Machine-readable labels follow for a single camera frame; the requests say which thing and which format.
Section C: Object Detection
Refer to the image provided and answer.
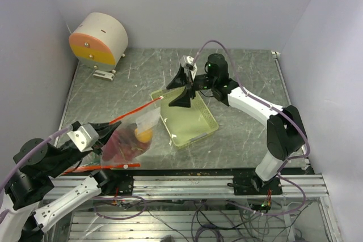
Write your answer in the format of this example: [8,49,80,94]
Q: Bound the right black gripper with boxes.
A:
[166,66,216,108]

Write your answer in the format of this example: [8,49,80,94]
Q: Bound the clear orange zip bag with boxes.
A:
[62,150,143,175]

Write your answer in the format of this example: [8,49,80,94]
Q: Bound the orange fruit toy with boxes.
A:
[134,128,153,143]

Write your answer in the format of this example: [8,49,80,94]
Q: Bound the purple sweet potato toy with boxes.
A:
[102,131,124,163]

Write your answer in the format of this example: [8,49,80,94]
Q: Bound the purple grape bunch toy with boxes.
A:
[119,142,151,162]

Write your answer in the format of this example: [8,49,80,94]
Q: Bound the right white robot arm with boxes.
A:
[167,53,307,194]

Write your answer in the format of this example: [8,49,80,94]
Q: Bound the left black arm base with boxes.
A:
[91,169,133,196]

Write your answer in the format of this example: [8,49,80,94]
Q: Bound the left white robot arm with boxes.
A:
[1,121,121,241]

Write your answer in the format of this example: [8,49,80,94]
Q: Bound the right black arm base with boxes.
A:
[227,175,282,196]

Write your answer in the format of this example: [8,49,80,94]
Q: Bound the pale green plastic basket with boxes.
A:
[150,87,219,149]

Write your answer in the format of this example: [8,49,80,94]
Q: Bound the small white grey block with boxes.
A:
[93,70,115,82]

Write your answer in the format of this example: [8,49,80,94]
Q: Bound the round cream drawer cabinet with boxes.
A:
[69,12,129,72]

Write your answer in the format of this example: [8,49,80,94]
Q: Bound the white corner clip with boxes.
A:
[271,50,280,57]

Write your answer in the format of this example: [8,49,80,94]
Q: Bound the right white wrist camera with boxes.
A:
[180,56,197,80]

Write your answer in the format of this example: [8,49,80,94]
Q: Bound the loose cables under table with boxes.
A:
[93,176,315,242]

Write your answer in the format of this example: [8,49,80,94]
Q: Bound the aluminium frame rail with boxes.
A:
[33,168,341,242]

